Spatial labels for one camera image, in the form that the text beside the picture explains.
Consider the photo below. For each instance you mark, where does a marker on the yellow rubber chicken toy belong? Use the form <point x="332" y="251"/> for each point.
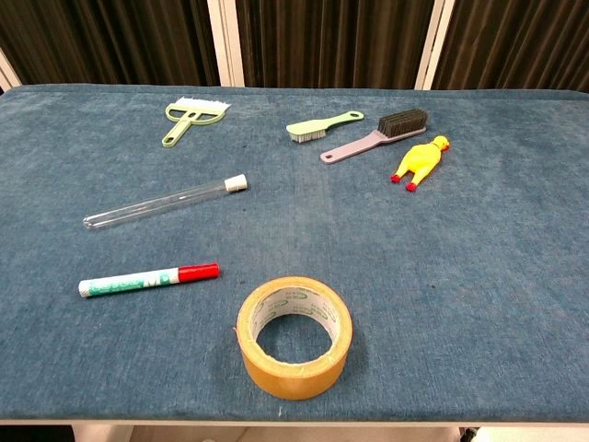
<point x="421" y="159"/>

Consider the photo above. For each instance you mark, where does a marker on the yellow tape roll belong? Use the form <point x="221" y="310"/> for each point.
<point x="294" y="377"/>

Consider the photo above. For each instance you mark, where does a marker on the red capped white marker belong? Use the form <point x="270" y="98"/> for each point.
<point x="138" y="280"/>

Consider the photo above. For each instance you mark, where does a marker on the white partition frame post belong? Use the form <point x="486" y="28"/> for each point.
<point x="225" y="41"/>
<point x="8" y="73"/>
<point x="430" y="43"/>

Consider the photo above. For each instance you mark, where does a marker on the blue table cloth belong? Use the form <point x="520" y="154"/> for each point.
<point x="414" y="276"/>

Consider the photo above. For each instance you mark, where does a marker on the green window groove brush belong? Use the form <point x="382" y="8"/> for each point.
<point x="184" y="124"/>

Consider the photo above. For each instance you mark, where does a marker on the purple brush with black bristles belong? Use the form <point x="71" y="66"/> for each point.
<point x="368" y="140"/>

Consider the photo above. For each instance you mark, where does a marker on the green scrub brush white bristles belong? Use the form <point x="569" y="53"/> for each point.
<point x="313" y="126"/>

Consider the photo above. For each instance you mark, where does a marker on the transparent tube with white cap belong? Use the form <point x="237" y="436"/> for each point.
<point x="161" y="203"/>

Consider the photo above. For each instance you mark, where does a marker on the dark curtain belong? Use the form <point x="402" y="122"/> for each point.
<point x="331" y="41"/>

